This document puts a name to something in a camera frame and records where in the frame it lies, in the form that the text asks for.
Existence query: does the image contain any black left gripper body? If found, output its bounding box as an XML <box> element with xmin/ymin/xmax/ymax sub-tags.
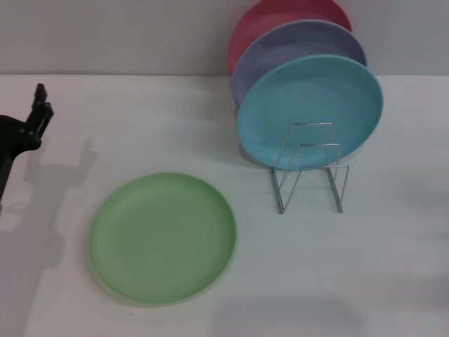
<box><xmin>0</xmin><ymin>114</ymin><xmax>29</xmax><ymax>211</ymax></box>

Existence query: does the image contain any green plastic plate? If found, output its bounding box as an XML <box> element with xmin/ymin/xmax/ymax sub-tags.
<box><xmin>88</xmin><ymin>171</ymin><xmax>239</xmax><ymax>307</ymax></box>

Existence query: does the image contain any purple plastic plate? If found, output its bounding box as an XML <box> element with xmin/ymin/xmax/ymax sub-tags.
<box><xmin>232</xmin><ymin>19</ymin><xmax>368</xmax><ymax>110</ymax></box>

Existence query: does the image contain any red plastic plate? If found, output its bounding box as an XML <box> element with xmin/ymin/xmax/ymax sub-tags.
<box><xmin>227</xmin><ymin>0</ymin><xmax>353</xmax><ymax>75</ymax></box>

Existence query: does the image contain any cyan plastic plate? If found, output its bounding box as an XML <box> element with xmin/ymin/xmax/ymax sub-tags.
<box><xmin>235</xmin><ymin>53</ymin><xmax>384</xmax><ymax>171</ymax></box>

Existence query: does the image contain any chrome wire plate rack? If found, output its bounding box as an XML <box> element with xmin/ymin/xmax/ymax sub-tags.
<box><xmin>270</xmin><ymin>121</ymin><xmax>350</xmax><ymax>216</ymax></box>

